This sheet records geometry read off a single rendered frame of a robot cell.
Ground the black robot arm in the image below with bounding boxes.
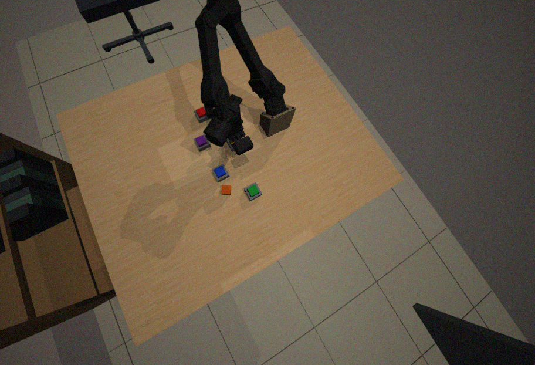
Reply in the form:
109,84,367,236
195,0,289,147

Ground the purple button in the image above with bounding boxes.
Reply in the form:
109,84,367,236
194,134,211,152

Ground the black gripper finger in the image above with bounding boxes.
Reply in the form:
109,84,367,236
228,131,246,143

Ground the red button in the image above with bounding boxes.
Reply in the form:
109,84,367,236
194,107,210,123

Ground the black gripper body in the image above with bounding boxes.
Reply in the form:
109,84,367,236
231,118,253,155

